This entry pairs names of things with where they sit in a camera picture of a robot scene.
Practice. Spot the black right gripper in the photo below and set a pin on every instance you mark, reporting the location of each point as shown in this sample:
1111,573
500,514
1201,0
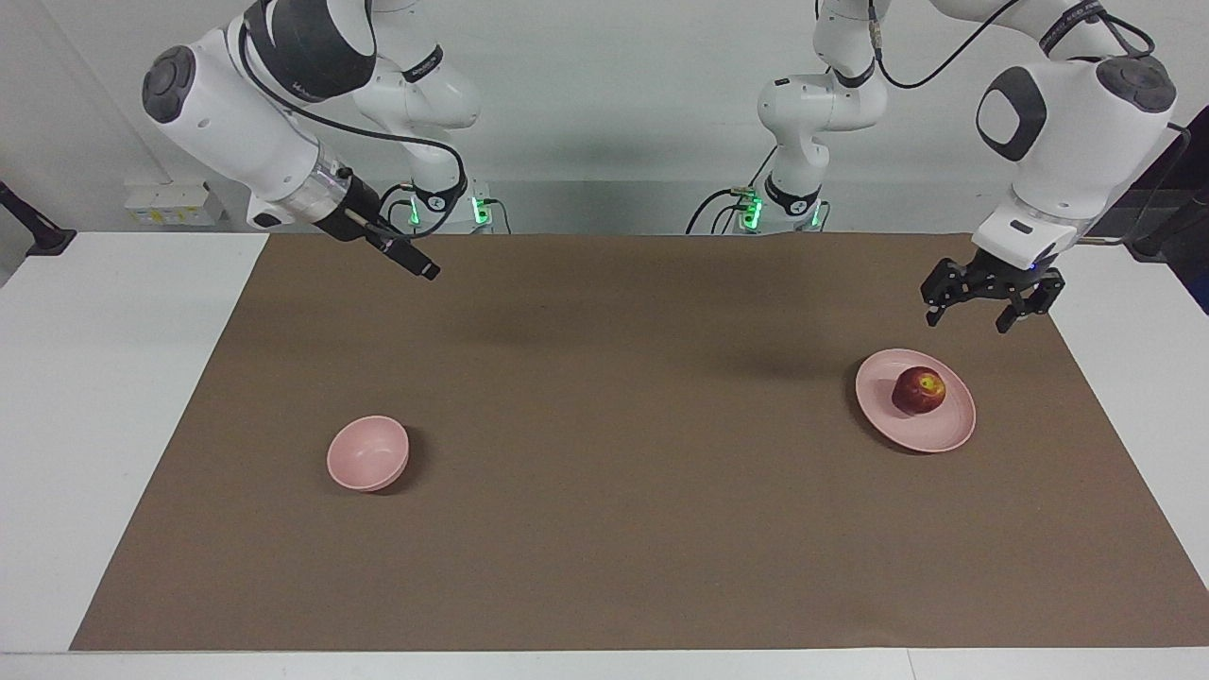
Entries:
349,212

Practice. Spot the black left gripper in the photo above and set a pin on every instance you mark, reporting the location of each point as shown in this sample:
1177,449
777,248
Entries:
1001,272

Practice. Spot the red apple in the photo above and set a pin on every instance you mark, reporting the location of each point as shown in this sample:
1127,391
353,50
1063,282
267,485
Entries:
918,392

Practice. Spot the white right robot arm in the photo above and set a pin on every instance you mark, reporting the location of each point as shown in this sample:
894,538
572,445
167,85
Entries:
236,113

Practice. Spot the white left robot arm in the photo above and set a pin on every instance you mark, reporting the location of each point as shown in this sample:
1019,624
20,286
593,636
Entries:
1067,142

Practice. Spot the pink plate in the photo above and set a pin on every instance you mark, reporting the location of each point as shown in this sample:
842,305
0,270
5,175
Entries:
930,430

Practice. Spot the pink bowl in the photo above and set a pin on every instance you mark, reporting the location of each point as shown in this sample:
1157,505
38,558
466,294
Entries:
366,453

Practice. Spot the black clamp stand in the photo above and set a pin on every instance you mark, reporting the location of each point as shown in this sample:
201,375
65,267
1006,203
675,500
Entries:
1171,236
42,236

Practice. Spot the white power strip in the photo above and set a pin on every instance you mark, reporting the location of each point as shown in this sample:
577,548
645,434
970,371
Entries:
175,203

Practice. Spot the brown paper table mat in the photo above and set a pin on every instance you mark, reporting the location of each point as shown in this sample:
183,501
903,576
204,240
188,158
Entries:
614,472

